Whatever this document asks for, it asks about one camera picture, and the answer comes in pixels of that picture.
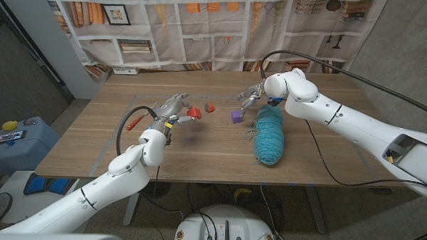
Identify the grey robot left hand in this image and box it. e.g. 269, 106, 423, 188
150, 91, 203, 135

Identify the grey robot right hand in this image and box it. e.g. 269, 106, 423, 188
236, 80, 268, 118

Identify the red magnetic block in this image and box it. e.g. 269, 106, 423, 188
186, 106, 204, 120

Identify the purple magnetic block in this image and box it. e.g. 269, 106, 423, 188
230, 109, 244, 125

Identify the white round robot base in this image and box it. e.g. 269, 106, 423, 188
172, 203, 278, 240

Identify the teal yarn skein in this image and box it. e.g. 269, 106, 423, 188
242, 103, 287, 167

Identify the white power strip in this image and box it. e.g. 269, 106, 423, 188
112, 67, 140, 76

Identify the printed bookshelf backdrop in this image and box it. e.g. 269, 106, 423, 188
38, 0, 389, 86

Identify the black round floor base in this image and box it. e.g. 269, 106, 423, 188
142, 180, 172, 200

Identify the yellow banana toy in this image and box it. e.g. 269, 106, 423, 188
233, 187, 254, 203

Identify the metal table leg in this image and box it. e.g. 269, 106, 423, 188
304, 185, 330, 234
122, 191, 140, 228

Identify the blue grey ottoman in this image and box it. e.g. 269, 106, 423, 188
0, 115, 62, 178

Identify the yellow toy fruit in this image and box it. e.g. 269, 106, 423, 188
1, 120, 19, 132

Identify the white platform with blue pads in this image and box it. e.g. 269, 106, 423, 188
0, 169, 81, 227

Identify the red handled paintbrush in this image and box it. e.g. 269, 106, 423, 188
125, 100, 159, 132

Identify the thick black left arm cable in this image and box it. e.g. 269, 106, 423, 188
115, 105, 159, 158

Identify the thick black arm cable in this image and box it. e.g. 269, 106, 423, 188
258, 49, 427, 120
115, 105, 159, 158

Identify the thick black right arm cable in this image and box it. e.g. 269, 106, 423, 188
258, 49, 427, 120

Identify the thin black left wrist cable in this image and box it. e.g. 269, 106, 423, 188
152, 166, 160, 199

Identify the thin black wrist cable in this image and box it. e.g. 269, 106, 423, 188
152, 166, 160, 199
301, 119, 427, 189

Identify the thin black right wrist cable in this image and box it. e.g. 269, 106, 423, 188
301, 119, 427, 189

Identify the grey floor cable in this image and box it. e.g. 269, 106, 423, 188
257, 184, 297, 240

